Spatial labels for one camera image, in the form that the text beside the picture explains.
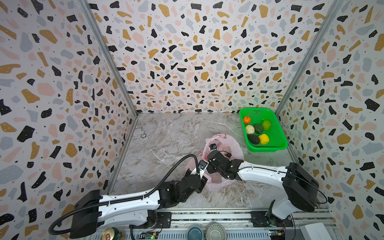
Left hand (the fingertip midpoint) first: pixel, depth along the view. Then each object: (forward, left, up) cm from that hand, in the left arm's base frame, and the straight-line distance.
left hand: (206, 168), depth 73 cm
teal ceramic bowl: (-24, +6, -17) cm, 30 cm away
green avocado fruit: (+35, -39, -13) cm, 54 cm away
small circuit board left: (-25, +27, -18) cm, 41 cm away
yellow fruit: (+26, -41, -13) cm, 50 cm away
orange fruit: (+45, -34, -14) cm, 58 cm away
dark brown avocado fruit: (+27, -34, -14) cm, 46 cm away
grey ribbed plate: (-24, -4, -17) cm, 30 cm away
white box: (-26, -50, -12) cm, 57 cm away
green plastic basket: (+26, -50, -13) cm, 58 cm away
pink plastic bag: (-4, +6, +12) cm, 14 cm away
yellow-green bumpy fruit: (+38, -46, -13) cm, 61 cm away
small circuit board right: (-26, -35, -18) cm, 47 cm away
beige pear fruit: (+35, -33, -13) cm, 50 cm away
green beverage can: (-25, +40, -7) cm, 47 cm away
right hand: (+9, -1, -9) cm, 13 cm away
